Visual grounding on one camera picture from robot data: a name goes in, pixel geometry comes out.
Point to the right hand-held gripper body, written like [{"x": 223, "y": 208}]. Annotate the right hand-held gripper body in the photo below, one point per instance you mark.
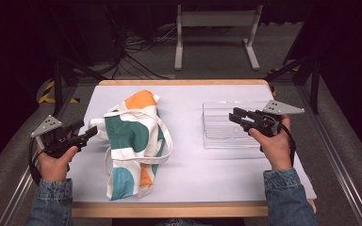
[{"x": 265, "y": 122}]

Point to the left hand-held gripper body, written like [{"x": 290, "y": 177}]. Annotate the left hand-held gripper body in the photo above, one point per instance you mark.
[{"x": 52, "y": 147}]

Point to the clear acrylic tray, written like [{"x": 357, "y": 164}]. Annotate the clear acrylic tray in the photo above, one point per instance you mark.
[{"x": 221, "y": 132}]

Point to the white green orange tote bag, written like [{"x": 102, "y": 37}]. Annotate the white green orange tote bag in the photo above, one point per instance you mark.
[{"x": 127, "y": 135}]

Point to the person's left hand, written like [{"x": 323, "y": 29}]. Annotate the person's left hand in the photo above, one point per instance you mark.
[{"x": 55, "y": 168}]

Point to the person's right hand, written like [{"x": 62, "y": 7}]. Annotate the person's right hand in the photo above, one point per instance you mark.
[{"x": 276, "y": 150}]

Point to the yellow black hazard tape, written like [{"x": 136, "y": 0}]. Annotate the yellow black hazard tape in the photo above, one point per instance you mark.
[{"x": 48, "y": 94}]

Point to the black metal stand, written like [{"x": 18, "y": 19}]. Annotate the black metal stand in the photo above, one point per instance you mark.
[
  {"x": 58, "y": 84},
  {"x": 315, "y": 84}
]

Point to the white metal stand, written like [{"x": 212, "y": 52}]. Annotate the white metal stand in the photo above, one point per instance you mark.
[{"x": 217, "y": 19}]

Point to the aluminium floor rail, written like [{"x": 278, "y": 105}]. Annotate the aluminium floor rail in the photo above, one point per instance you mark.
[
  {"x": 19, "y": 194},
  {"x": 339, "y": 169}
]

